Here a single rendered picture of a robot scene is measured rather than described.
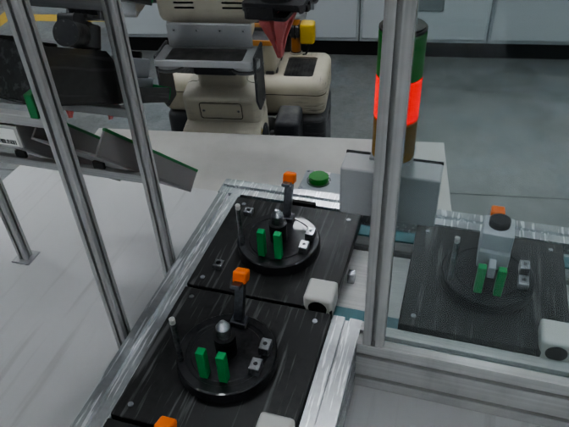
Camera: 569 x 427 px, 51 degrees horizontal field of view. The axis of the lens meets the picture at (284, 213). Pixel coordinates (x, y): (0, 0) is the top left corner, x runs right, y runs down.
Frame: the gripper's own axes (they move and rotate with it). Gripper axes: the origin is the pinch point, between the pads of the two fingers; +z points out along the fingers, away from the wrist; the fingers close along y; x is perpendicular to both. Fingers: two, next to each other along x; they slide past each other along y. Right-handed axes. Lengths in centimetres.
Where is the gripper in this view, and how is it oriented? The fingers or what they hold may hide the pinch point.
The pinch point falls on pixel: (280, 52)
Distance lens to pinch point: 104.9
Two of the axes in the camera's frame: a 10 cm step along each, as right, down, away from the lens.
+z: 0.5, 8.0, 6.0
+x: 2.9, -5.9, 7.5
